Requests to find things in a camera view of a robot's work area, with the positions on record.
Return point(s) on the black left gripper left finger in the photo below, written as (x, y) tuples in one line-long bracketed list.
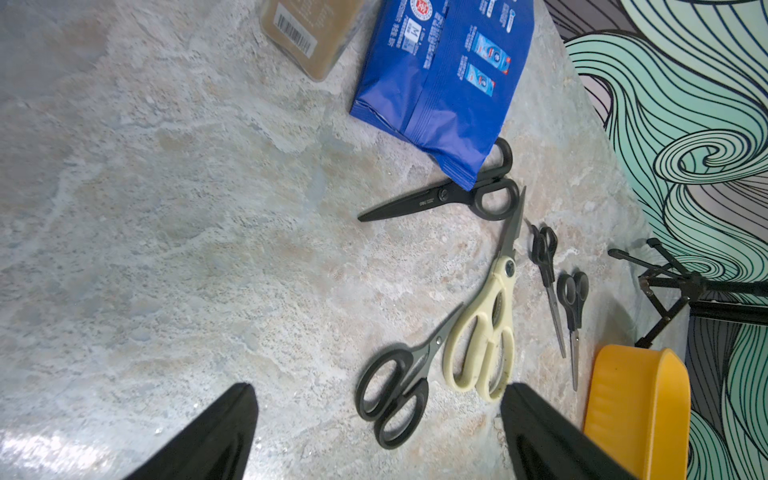
[(215, 445)]

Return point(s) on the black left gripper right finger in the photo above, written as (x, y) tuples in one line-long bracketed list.
[(543, 444)]

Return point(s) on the cream handled kitchen scissors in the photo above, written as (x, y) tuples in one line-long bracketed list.
[(479, 351)]

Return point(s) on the black handled grey scissors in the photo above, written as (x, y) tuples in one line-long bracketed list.
[(408, 382)]

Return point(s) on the yellow plastic storage box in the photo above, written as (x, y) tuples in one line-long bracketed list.
[(639, 410)]

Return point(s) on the small black scissors right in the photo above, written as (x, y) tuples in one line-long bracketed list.
[(572, 292)]

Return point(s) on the small black scissors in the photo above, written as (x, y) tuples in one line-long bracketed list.
[(572, 292), (544, 245)]

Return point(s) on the small black scissors left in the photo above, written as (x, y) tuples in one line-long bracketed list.
[(544, 245)]

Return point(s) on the black mini tripod stand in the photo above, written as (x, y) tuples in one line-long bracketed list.
[(716, 300)]

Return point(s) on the blue snack packet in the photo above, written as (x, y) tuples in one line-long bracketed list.
[(441, 75)]

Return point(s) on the tan small bottle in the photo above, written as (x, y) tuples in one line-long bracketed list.
[(313, 33)]

